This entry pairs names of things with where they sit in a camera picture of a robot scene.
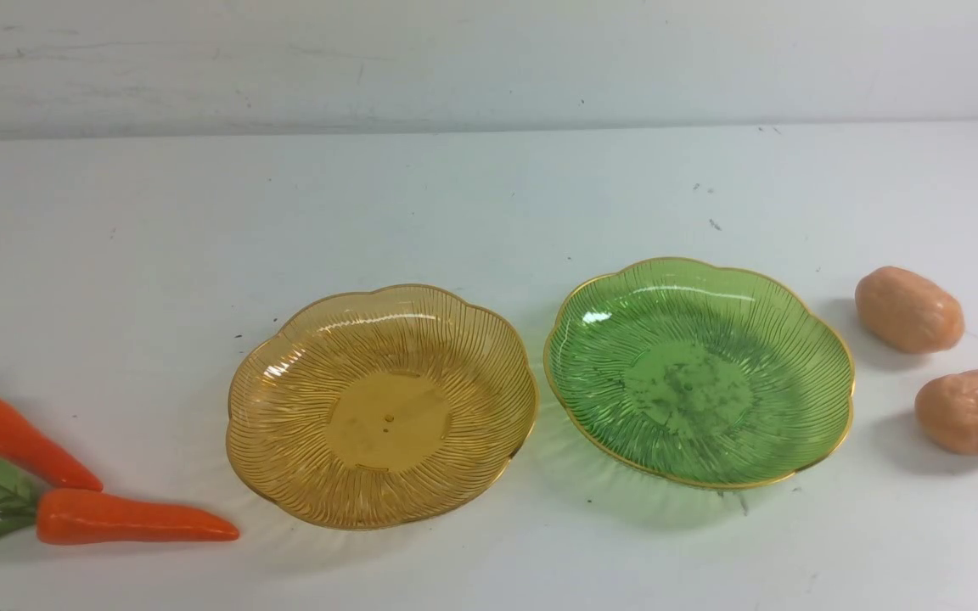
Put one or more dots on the smooth tan toy potato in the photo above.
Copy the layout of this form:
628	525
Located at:
908	312

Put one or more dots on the orange toy carrot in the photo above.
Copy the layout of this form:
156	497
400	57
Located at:
27	447
68	517

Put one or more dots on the wrinkled tan toy potato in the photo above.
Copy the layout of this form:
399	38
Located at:
947	410

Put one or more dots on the amber ribbed plastic plate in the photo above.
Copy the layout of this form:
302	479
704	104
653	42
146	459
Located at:
365	411

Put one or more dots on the green ribbed plastic plate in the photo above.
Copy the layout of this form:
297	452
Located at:
714	377

